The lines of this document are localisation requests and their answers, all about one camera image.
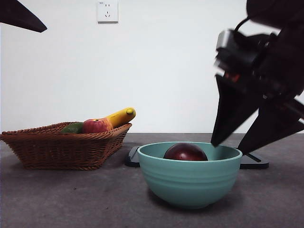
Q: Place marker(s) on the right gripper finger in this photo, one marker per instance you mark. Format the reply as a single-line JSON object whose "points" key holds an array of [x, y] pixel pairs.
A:
{"points": [[228, 111], [270, 128]]}

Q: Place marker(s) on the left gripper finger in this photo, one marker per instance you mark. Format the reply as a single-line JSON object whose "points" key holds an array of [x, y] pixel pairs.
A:
{"points": [[16, 16]]}

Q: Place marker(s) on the dark red plum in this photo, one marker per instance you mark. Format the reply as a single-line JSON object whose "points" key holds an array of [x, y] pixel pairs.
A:
{"points": [[185, 153]]}

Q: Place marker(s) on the teal ribbed bowl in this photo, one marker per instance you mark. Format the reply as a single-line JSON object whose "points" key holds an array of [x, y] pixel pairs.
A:
{"points": [[190, 183]]}

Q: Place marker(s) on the black rectangular tray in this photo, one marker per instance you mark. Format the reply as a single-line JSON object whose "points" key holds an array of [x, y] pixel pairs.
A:
{"points": [[132, 162]]}

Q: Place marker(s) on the yellow banana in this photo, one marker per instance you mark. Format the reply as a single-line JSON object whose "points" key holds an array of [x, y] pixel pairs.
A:
{"points": [[120, 117]]}

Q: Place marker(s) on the green fruit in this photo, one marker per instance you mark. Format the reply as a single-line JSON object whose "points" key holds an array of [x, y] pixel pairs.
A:
{"points": [[71, 128]]}

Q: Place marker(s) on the red apple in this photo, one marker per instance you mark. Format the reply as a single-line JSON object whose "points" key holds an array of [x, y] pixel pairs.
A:
{"points": [[93, 127]]}

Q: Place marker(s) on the brown wicker basket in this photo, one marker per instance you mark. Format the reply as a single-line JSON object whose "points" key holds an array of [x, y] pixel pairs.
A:
{"points": [[59, 152]]}

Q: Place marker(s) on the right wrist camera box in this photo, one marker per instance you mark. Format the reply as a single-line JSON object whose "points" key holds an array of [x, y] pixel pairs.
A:
{"points": [[225, 39]]}

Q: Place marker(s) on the white wall socket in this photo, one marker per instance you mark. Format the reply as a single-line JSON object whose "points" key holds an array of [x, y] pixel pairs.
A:
{"points": [[108, 12]]}

